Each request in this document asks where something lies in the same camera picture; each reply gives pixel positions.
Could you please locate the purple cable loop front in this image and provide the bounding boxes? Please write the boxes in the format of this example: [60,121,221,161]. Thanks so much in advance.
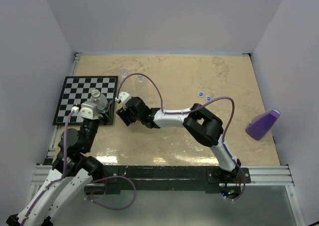
[84,175,137,210]

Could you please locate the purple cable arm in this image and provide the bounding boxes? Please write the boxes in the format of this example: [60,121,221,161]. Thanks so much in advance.
[116,73,247,202]
[18,110,77,226]

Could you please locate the clear bottle back left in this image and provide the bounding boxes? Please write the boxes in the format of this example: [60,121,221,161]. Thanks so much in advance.
[119,68,130,88]

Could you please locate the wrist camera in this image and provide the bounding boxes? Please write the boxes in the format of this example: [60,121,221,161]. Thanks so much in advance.
[71,102,98,120]
[115,92,131,104]

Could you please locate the black white checkerboard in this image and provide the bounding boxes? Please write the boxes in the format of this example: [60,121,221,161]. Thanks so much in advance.
[52,76,119,126]

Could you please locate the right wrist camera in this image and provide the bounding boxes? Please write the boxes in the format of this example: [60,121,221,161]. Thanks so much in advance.
[115,92,131,104]

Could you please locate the clear bottle back right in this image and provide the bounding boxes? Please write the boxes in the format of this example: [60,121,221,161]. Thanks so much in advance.
[135,75,149,102]

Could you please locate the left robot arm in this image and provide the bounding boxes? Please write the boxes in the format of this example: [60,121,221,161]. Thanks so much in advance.
[6,118,103,226]

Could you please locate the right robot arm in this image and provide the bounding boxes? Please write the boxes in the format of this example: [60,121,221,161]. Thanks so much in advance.
[116,92,241,183]

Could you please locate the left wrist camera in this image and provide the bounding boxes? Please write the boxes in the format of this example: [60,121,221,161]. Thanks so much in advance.
[71,102,98,120]

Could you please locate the aluminium rail left edge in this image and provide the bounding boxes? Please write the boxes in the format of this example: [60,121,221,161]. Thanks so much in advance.
[43,53,82,165]

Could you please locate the small clear plastic bottle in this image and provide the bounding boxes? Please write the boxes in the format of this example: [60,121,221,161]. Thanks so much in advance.
[90,89,109,114]

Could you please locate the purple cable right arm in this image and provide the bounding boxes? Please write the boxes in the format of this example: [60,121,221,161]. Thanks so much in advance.
[116,73,247,202]

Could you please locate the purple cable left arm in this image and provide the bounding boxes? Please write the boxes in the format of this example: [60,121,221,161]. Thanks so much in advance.
[18,110,77,226]

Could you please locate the purple object table edge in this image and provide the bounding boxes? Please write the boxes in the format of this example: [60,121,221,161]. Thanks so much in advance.
[245,109,281,140]

